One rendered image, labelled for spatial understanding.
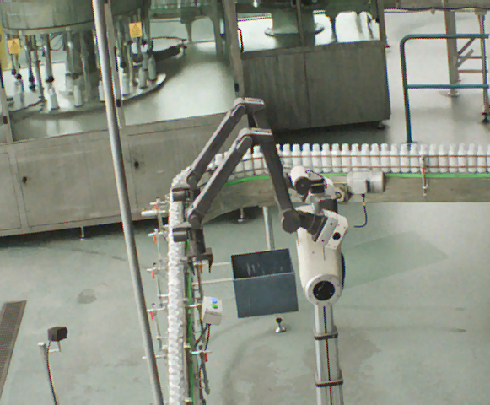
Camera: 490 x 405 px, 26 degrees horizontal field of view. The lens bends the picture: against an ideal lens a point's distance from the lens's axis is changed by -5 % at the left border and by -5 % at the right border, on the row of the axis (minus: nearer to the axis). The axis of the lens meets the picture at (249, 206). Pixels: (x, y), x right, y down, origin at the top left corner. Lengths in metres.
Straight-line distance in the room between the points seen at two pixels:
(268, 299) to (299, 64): 4.94
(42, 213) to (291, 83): 2.90
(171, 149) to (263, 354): 2.26
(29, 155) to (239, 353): 2.64
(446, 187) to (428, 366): 1.07
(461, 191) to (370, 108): 4.02
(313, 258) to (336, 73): 5.74
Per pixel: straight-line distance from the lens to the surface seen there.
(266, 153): 4.38
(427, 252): 7.91
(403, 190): 6.59
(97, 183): 8.55
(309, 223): 4.48
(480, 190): 6.54
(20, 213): 8.70
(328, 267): 4.74
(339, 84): 10.36
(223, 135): 4.81
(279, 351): 6.78
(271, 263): 5.84
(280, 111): 10.37
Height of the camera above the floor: 3.29
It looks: 21 degrees down
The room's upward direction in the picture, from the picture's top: 6 degrees counter-clockwise
